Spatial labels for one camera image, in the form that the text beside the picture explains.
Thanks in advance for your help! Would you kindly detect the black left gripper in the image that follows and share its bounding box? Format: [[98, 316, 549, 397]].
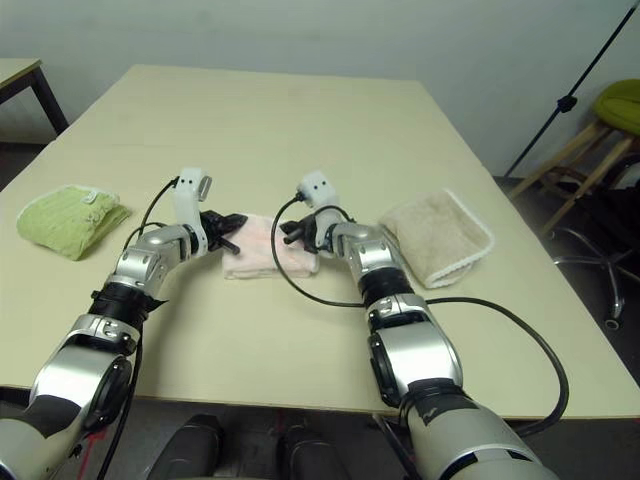
[[199, 209, 249, 257]]

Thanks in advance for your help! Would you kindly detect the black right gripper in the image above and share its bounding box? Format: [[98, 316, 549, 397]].
[[278, 217, 322, 254]]

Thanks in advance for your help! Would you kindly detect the pink towel with white trim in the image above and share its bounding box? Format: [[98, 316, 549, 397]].
[[221, 210, 320, 281]]

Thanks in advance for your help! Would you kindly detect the beige folded towel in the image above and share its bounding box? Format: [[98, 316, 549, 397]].
[[378, 187, 496, 290]]

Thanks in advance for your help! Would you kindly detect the green folded towel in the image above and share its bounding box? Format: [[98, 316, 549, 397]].
[[15, 184, 132, 261]]

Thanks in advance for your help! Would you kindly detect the black robot left foot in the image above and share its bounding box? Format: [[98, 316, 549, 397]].
[[149, 412, 224, 480]]

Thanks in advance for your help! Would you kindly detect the black robot foot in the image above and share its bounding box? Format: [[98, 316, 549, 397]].
[[149, 412, 224, 480], [277, 424, 351, 480]]

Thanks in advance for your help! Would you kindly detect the black robot right foot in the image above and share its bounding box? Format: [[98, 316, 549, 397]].
[[277, 424, 351, 480]]

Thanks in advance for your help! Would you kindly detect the black table leg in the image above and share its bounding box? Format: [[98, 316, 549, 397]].
[[0, 384, 41, 417]]

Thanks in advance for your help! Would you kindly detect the black tripod stand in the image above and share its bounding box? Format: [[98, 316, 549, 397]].
[[504, 0, 639, 176]]

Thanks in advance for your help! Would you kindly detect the chrome office chair base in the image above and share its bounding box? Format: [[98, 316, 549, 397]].
[[549, 224, 640, 329]]

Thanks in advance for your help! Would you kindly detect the wooden stool with green cushion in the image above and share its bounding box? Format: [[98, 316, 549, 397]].
[[509, 78, 640, 236]]

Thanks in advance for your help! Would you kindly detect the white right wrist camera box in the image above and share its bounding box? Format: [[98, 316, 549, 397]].
[[295, 171, 346, 251]]

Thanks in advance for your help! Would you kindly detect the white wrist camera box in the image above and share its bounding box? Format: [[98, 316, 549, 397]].
[[172, 167, 215, 259], [295, 171, 346, 251]]

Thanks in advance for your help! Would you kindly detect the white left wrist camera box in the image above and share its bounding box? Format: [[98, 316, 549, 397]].
[[172, 167, 215, 259]]

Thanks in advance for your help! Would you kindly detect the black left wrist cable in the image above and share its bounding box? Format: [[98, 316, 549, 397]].
[[94, 174, 182, 480]]

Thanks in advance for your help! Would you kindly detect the beige table with black frame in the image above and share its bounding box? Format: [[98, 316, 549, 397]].
[[0, 58, 70, 144]]

